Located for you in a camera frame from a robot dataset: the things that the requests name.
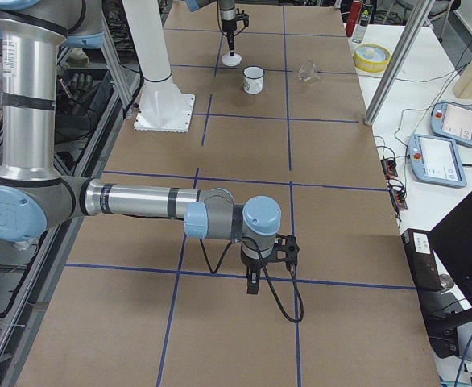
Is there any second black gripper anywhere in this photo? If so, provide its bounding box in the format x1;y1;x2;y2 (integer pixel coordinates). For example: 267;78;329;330
244;256;263;295

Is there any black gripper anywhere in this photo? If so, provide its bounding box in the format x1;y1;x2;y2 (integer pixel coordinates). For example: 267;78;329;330
221;19;236;56

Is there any white ceramic lid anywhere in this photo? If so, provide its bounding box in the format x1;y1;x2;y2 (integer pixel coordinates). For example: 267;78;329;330
221;52;242;67

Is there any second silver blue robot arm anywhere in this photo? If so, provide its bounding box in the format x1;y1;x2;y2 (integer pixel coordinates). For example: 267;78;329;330
0;1;286;294

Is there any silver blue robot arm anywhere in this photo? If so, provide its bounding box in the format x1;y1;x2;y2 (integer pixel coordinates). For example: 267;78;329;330
185;0;238;38

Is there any white enamel mug blue rim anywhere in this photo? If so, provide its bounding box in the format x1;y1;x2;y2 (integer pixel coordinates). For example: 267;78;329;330
243;66;265;94

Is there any red bottle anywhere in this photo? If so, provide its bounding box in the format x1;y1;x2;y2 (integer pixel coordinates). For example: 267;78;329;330
346;0;362;27

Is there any clear plastic bottle black cap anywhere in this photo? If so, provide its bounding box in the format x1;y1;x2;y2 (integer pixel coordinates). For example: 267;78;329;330
352;4;374;44

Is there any yellow tape roll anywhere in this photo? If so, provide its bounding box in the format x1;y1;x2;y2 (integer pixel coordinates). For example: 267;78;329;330
353;44;391;73

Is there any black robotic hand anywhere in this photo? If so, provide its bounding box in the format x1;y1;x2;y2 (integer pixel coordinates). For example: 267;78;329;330
57;73;99;107

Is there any black computer box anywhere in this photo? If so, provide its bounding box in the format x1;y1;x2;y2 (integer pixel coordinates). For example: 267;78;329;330
401;228;455;292

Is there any black laptop monitor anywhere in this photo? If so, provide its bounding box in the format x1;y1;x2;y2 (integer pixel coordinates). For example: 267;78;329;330
429;191;472;298

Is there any near blue teach pendant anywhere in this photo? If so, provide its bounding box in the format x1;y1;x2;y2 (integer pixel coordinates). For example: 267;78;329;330
408;134;467;188

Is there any blue teach pendant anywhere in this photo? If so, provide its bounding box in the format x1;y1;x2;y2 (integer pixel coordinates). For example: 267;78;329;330
408;134;467;188
430;101;472;148

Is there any far blue teach pendant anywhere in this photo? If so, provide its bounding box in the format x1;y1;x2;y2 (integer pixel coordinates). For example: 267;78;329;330
430;101;472;148

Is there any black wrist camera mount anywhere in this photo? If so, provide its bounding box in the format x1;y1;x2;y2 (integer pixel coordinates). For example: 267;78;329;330
234;8;249;28

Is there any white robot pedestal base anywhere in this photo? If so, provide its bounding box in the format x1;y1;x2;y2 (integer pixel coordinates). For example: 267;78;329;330
122;0;195;133

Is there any aluminium frame post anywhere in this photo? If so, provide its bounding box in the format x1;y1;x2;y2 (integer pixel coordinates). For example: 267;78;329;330
363;0;434;126

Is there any aluminium side frame rack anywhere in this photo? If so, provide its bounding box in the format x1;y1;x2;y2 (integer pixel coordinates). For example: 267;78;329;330
0;1;139;386

